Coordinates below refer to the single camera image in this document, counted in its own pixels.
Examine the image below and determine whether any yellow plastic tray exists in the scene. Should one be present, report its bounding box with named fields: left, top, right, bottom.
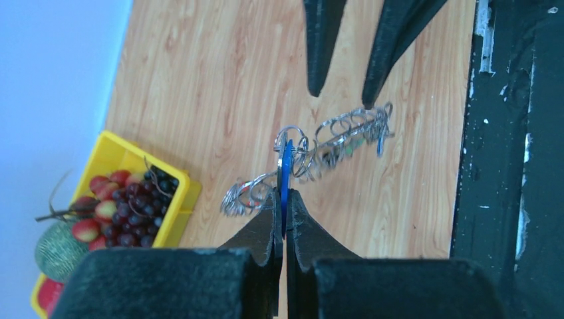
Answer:
left=31, top=131, right=202, bottom=318

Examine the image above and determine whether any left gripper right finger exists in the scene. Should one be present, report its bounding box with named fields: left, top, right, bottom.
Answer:
left=287, top=190, right=506, bottom=318

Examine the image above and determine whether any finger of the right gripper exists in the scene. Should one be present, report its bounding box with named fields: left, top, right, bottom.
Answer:
left=303, top=0, right=347, bottom=97
left=362, top=0, right=446, bottom=110

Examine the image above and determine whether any dark purple grape bunch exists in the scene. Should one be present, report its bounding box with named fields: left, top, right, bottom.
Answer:
left=104, top=165, right=179, bottom=248

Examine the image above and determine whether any green key tag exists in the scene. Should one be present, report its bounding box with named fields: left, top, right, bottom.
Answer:
left=344, top=139, right=364, bottom=156

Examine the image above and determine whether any grey disc keyring with rings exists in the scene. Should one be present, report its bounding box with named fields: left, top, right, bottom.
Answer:
left=220, top=102, right=394, bottom=217

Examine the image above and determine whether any blue key tag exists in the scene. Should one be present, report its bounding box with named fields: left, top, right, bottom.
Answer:
left=277, top=140, right=293, bottom=239
left=376, top=133, right=386, bottom=158

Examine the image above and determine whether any red apple lower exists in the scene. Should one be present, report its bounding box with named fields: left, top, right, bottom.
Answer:
left=37, top=278, right=65, bottom=318

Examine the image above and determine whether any green melon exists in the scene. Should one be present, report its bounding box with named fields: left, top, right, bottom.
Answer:
left=35, top=221, right=88, bottom=283

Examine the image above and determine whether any red cherry bunch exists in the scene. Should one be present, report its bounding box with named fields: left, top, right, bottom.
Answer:
left=35, top=169, right=146, bottom=253

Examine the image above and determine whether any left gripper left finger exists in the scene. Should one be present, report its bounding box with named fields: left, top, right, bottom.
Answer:
left=51, top=190, right=283, bottom=318

